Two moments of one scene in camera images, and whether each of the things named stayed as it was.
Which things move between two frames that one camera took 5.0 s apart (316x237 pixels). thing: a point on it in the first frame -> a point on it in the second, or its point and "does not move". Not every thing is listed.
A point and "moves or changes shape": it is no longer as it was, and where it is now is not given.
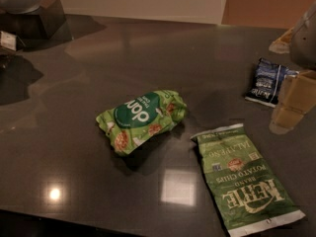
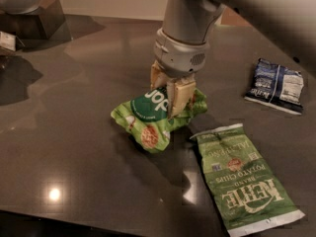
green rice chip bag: x=138 y=118 moves or changes shape
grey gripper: x=305 y=39 -> x=179 y=57
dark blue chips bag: x=267 y=81 does not move
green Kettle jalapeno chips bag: x=246 y=195 does not move
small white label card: x=8 y=40 does not move
